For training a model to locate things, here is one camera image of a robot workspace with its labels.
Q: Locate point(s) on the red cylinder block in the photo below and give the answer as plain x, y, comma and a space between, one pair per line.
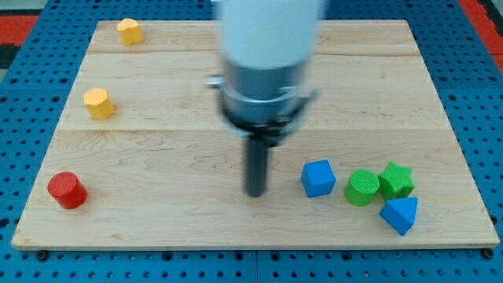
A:
67, 190

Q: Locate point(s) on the wooden board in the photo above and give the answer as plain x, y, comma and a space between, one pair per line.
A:
165, 173

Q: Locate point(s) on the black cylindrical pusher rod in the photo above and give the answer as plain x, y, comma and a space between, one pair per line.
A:
256, 155

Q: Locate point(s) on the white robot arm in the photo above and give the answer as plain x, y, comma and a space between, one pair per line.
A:
265, 47

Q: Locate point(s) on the yellow heart block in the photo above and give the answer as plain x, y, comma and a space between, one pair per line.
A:
129, 31

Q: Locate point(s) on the yellow hexagon block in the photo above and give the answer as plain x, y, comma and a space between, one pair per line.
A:
98, 103

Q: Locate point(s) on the blue triangle block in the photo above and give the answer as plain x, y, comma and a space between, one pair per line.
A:
400, 214

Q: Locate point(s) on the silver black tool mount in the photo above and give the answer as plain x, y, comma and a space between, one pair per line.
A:
265, 104

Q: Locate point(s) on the green cylinder block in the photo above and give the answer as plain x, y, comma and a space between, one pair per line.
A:
361, 187

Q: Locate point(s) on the blue cube block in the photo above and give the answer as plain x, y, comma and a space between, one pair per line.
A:
318, 178

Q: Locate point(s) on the green star block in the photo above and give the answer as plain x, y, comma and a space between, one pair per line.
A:
395, 181

